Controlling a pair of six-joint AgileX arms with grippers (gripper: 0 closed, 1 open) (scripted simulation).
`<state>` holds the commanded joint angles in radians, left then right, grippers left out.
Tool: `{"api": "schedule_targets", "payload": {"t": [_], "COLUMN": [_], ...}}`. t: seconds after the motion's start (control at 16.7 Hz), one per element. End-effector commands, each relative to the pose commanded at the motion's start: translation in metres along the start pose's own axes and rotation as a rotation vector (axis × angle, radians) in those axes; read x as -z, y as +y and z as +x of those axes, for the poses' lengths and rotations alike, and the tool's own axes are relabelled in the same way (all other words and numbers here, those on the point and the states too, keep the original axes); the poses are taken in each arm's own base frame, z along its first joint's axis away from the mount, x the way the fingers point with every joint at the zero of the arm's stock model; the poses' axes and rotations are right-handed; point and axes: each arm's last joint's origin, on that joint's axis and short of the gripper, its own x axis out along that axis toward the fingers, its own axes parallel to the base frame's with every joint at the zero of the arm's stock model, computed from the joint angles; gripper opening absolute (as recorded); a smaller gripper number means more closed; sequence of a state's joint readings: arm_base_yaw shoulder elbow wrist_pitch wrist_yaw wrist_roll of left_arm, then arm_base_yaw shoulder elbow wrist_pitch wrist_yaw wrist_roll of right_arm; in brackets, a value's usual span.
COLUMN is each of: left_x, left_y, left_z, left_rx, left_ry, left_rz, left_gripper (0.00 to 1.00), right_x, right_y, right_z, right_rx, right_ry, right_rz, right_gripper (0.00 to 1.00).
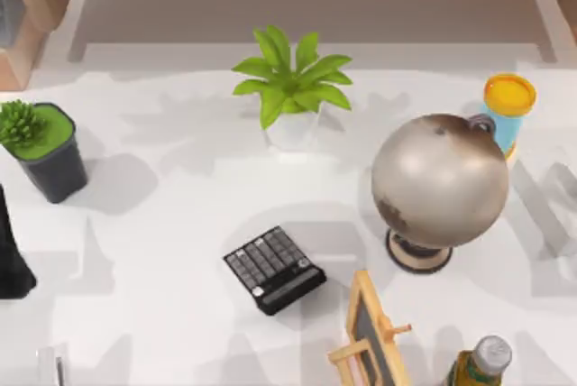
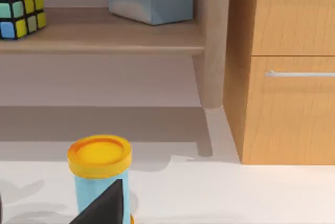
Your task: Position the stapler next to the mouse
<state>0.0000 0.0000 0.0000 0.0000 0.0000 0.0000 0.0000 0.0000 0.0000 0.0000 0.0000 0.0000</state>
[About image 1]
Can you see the succulent in dark grey pot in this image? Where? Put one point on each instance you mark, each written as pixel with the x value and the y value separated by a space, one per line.
pixel 49 160

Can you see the black calculator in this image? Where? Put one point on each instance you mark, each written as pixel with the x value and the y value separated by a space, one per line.
pixel 274 269

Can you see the yellow bottle with grey cap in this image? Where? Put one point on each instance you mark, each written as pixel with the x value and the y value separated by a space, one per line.
pixel 482 363

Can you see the blue can with yellow lid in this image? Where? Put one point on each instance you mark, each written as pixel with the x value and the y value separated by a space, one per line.
pixel 509 120

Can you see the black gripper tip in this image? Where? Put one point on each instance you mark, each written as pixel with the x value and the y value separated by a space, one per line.
pixel 9 255

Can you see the grey globe on stand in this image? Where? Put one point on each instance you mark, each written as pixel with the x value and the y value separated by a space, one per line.
pixel 439 178

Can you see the wooden framed blackboard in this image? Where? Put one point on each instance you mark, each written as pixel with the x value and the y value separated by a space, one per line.
pixel 366 314

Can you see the leafy plant in white pot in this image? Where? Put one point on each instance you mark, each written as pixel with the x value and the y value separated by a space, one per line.
pixel 293 84

